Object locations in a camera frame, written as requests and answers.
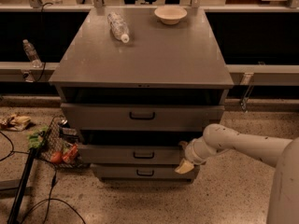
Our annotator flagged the red orange snack packet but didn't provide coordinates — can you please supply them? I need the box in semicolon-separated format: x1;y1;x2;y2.
63;145;78;164

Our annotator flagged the black wire mesh basket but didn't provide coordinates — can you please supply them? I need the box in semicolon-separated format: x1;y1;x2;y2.
36;115;91;170

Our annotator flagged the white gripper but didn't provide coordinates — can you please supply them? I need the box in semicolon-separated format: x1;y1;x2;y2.
175;141;206;175

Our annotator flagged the beige paper bowl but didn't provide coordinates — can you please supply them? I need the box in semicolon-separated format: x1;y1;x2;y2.
154;6;187;25

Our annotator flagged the crumpled snack bag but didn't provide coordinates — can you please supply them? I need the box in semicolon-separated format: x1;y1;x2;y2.
0;114;31;132

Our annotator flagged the black cable on floor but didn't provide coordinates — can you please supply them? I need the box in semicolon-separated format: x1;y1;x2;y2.
0;131;87;224

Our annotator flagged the clear plastic water bottle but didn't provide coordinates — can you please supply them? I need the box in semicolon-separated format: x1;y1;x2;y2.
107;12;130;43

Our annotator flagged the metal bracket clamp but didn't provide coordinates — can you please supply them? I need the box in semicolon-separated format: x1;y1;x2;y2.
240;73;254;112

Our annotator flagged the grey top drawer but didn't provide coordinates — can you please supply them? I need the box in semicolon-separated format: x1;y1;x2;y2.
62;104;224;132

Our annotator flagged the upright plastic bottle on ledge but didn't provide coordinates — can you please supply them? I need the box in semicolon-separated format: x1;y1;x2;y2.
22;39;43;68

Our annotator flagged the grey bottom drawer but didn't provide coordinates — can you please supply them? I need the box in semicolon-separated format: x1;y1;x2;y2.
91;164;199;181

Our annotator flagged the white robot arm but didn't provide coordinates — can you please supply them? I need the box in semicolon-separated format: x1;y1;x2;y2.
175;124;299;224

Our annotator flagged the grey metal drawer cabinet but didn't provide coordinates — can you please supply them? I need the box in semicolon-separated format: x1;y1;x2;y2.
49;7;235;184

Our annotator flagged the green leafy toy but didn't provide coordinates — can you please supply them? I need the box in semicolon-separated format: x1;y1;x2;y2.
27;127;49;149

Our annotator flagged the red tomato toy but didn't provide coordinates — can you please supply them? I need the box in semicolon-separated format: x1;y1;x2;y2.
50;151;63;164

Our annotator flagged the grey drawer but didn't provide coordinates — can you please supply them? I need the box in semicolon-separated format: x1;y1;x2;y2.
62;104;224;132
91;164;199;181
78;145;183;165

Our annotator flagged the black metal pole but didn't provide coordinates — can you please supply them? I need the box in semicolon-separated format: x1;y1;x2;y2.
7;148;36;224

